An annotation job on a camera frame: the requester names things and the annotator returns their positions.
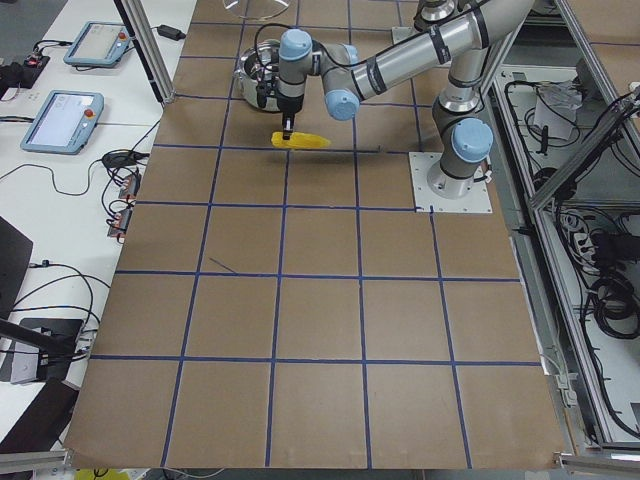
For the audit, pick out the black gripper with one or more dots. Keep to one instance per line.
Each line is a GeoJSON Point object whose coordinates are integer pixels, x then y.
{"type": "Point", "coordinates": [291, 104]}

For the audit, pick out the yellow corn cob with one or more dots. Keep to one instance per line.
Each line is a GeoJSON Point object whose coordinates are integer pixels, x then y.
{"type": "Point", "coordinates": [299, 140]}

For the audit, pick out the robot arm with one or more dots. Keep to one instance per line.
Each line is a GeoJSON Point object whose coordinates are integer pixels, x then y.
{"type": "Point", "coordinates": [460, 39]}

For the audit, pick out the grey-green cooking pot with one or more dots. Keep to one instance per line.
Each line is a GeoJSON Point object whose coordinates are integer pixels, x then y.
{"type": "Point", "coordinates": [259, 65]}

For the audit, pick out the black power adapter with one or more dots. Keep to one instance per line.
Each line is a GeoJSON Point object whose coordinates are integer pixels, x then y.
{"type": "Point", "coordinates": [170, 32]}

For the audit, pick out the blue teach pendant far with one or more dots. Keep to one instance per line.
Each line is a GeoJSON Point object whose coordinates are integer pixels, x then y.
{"type": "Point", "coordinates": [99, 44]}

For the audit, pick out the blue teach pendant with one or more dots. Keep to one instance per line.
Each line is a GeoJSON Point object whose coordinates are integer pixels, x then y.
{"type": "Point", "coordinates": [99, 44]}
{"type": "Point", "coordinates": [64, 123]}

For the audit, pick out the blue teach pendant near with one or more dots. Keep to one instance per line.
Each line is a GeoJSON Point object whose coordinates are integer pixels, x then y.
{"type": "Point", "coordinates": [64, 123]}

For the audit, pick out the black monitor stand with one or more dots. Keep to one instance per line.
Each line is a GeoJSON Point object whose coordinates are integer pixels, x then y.
{"type": "Point", "coordinates": [40, 348]}

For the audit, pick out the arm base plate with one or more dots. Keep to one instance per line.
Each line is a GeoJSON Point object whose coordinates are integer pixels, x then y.
{"type": "Point", "coordinates": [435, 192]}

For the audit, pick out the aluminium frame post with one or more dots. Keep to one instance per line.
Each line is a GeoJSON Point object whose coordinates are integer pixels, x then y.
{"type": "Point", "coordinates": [136, 22]}

